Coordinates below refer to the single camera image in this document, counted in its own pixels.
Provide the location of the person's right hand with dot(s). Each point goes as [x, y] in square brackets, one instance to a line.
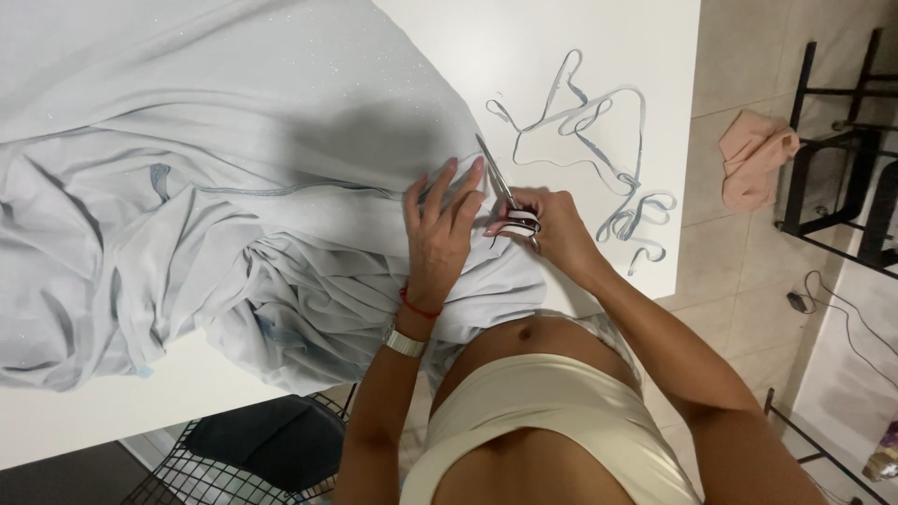
[558, 228]

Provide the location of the person's left hand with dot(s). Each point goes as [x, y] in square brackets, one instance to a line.
[438, 231]

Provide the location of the person's right fingers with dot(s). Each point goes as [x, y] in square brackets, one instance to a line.
[511, 219]

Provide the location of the silver scissors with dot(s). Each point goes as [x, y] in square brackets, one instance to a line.
[499, 181]

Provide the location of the light grey glitter fabric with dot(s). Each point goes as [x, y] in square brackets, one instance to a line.
[210, 210]

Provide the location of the grey cut fabric strip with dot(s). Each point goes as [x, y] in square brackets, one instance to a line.
[603, 140]

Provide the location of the white wristwatch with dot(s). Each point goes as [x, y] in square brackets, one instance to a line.
[403, 342]

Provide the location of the cream crop top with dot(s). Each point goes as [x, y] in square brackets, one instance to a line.
[547, 428]

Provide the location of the peach cloth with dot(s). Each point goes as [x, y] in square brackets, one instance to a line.
[754, 158]

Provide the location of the black metal rack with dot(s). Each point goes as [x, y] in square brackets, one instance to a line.
[807, 442]

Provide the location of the clear plastic packet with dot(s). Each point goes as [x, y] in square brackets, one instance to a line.
[884, 456]

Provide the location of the black metal frame chair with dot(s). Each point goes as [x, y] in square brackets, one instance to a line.
[852, 147]

